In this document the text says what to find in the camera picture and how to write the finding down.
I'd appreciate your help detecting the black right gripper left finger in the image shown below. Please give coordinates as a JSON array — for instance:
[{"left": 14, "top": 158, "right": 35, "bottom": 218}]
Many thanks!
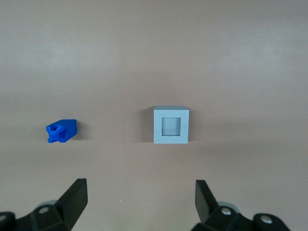
[{"left": 0, "top": 178, "right": 89, "bottom": 231}]

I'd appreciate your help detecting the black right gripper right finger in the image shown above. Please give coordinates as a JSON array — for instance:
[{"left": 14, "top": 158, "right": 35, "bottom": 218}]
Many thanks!
[{"left": 191, "top": 180, "right": 292, "bottom": 231}]

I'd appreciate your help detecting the blue plastic insert part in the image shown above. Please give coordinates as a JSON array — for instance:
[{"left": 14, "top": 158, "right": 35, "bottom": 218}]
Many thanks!
[{"left": 45, "top": 119, "right": 78, "bottom": 144}]

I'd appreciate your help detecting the gray square hollow base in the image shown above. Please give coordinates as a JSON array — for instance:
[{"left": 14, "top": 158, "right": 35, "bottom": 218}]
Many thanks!
[{"left": 153, "top": 105, "right": 191, "bottom": 144}]

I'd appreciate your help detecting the brown table cover sheet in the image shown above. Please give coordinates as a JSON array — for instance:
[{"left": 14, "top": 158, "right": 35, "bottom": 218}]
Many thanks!
[{"left": 0, "top": 0, "right": 308, "bottom": 231}]

